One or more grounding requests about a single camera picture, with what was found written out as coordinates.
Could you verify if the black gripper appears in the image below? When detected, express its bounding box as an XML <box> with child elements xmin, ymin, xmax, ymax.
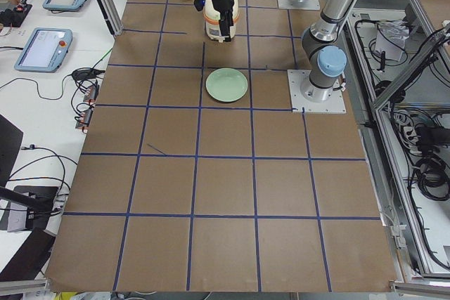
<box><xmin>212</xmin><ymin>0</ymin><xmax>235</xmax><ymax>41</ymax></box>

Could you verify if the white orange rice cooker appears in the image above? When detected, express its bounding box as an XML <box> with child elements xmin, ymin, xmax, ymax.
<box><xmin>203</xmin><ymin>0</ymin><xmax>240</xmax><ymax>42</ymax></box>

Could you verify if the light green plate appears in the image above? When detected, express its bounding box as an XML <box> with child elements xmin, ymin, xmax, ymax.
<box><xmin>206</xmin><ymin>68</ymin><xmax>248</xmax><ymax>103</ymax></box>

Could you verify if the white crumpled bag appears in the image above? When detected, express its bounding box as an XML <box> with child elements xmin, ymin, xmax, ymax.
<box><xmin>374</xmin><ymin>20</ymin><xmax>409</xmax><ymax>61</ymax></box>

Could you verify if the brown paper table cover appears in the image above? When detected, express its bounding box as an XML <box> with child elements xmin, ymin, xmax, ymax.
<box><xmin>46</xmin><ymin>0</ymin><xmax>397</xmax><ymax>292</ymax></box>

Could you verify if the lower teach pendant tablet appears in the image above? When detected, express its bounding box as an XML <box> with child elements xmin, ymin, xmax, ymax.
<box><xmin>14</xmin><ymin>27</ymin><xmax>72</xmax><ymax>73</ymax></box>

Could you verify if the black monitor stand base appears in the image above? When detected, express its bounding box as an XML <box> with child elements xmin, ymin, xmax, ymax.
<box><xmin>1</xmin><ymin>185</ymin><xmax>60</xmax><ymax>233</ymax></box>

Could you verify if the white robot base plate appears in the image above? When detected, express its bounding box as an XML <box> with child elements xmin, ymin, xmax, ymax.
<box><xmin>288</xmin><ymin>70</ymin><xmax>346</xmax><ymax>114</ymax></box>

